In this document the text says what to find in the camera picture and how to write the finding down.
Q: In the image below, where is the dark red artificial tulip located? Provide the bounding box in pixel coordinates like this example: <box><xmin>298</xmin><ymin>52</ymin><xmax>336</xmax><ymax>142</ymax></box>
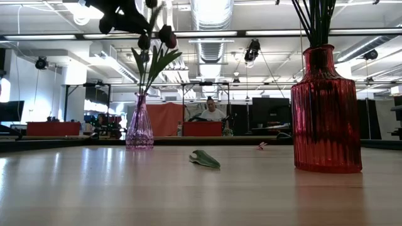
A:
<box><xmin>150</xmin><ymin>33</ymin><xmax>183</xmax><ymax>95</ymax></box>

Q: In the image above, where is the red ribbed glass vase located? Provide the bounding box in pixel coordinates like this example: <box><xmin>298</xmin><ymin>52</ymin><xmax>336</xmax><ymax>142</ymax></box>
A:
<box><xmin>290</xmin><ymin>43</ymin><xmax>363</xmax><ymax>175</ymax></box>

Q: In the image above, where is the wide red bin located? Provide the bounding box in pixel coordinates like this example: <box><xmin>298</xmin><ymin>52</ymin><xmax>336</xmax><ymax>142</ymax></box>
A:
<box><xmin>26</xmin><ymin>121</ymin><xmax>81</xmax><ymax>137</ymax></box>

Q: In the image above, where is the black table frame rail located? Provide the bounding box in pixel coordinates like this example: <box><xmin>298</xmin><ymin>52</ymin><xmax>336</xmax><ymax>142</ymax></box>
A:
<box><xmin>0</xmin><ymin>135</ymin><xmax>402</xmax><ymax>154</ymax></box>

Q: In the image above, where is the silver air duct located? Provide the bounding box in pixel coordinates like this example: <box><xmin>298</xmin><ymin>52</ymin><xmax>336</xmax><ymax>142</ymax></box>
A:
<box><xmin>190</xmin><ymin>0</ymin><xmax>235</xmax><ymax>98</ymax></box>

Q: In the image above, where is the person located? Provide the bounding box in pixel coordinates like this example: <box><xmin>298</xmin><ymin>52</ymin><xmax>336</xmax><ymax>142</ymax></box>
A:
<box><xmin>93</xmin><ymin>112</ymin><xmax>110</xmax><ymax>136</ymax></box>
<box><xmin>197</xmin><ymin>95</ymin><xmax>229</xmax><ymax>122</ymax></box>

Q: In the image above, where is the black monitor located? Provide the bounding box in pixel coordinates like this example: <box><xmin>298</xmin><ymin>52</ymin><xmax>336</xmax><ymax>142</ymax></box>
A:
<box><xmin>0</xmin><ymin>100</ymin><xmax>25</xmax><ymax>122</ymax></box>

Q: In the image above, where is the black overhead frame bar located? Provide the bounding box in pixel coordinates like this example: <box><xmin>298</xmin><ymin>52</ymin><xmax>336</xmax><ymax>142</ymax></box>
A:
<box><xmin>0</xmin><ymin>28</ymin><xmax>402</xmax><ymax>41</ymax></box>

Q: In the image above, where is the small red bin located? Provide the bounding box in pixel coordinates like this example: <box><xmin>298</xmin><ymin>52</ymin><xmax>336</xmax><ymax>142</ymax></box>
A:
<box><xmin>182</xmin><ymin>121</ymin><xmax>223</xmax><ymax>137</ymax></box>

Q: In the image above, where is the fallen green leaf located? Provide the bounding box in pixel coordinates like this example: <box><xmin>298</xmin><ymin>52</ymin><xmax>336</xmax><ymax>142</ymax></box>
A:
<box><xmin>188</xmin><ymin>149</ymin><xmax>222</xmax><ymax>170</ymax></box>

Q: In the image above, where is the purple ribbed glass vase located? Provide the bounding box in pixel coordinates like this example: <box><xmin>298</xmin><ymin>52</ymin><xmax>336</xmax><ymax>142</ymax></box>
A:
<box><xmin>125</xmin><ymin>92</ymin><xmax>155</xmax><ymax>150</ymax></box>

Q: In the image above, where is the orange cloth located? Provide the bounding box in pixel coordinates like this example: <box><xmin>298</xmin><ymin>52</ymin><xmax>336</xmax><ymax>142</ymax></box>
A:
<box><xmin>146</xmin><ymin>102</ymin><xmax>185</xmax><ymax>136</ymax></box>

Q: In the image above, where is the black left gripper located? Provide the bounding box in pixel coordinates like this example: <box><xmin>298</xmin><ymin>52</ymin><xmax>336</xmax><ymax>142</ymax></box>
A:
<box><xmin>84</xmin><ymin>0</ymin><xmax>151</xmax><ymax>35</ymax></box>

